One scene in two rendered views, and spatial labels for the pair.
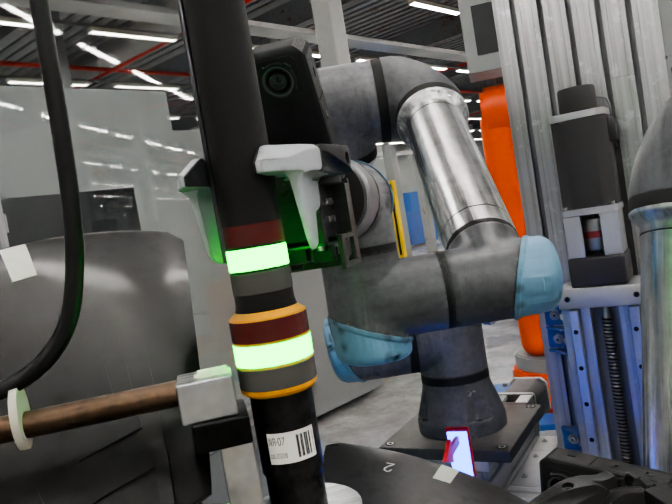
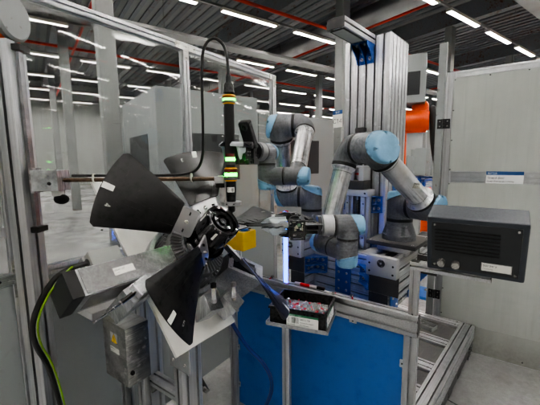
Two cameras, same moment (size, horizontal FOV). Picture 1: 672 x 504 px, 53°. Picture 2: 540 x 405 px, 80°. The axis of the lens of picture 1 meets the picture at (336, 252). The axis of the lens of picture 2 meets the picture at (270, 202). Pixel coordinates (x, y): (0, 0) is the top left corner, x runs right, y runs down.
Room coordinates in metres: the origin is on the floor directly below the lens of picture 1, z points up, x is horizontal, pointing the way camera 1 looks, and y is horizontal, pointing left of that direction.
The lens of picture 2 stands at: (-0.69, -0.32, 1.41)
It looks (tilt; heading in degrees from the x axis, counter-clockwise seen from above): 7 degrees down; 12
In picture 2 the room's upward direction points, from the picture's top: 1 degrees counter-clockwise
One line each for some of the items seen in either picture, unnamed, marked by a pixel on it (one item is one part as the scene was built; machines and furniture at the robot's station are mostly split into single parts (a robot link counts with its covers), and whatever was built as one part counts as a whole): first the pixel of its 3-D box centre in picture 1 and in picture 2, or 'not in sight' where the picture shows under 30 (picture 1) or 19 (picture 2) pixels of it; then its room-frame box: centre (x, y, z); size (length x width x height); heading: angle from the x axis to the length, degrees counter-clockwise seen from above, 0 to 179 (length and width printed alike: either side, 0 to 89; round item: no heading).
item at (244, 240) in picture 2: not in sight; (237, 239); (0.82, 0.17, 1.02); 0.16 x 0.10 x 0.11; 67
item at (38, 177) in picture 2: not in sight; (49, 180); (0.25, 0.66, 1.35); 0.10 x 0.07 x 0.09; 102
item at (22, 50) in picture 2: not in sight; (30, 141); (0.24, 0.71, 1.48); 0.05 x 0.03 x 0.62; 12
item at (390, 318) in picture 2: not in sight; (307, 296); (0.66, -0.19, 0.82); 0.90 x 0.04 x 0.08; 67
